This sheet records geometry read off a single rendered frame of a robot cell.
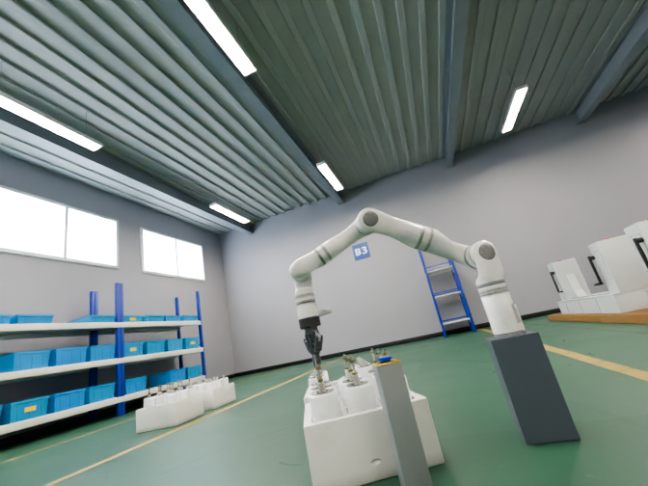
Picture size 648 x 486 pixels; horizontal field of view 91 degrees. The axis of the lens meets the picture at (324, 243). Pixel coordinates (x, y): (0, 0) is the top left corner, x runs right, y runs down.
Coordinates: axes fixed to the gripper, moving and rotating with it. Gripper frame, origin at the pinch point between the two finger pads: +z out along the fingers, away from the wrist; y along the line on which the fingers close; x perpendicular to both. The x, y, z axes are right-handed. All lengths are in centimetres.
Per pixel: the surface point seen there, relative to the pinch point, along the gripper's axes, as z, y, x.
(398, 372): 6.9, 27.0, 12.5
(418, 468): 29.8, 26.6, 11.2
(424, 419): 23.1, 17.6, 24.0
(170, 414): 26, -218, -50
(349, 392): 11.8, 6.1, 6.6
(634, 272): -7, -48, 366
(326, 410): 14.8, 4.4, -1.6
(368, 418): 19.3, 11.6, 8.5
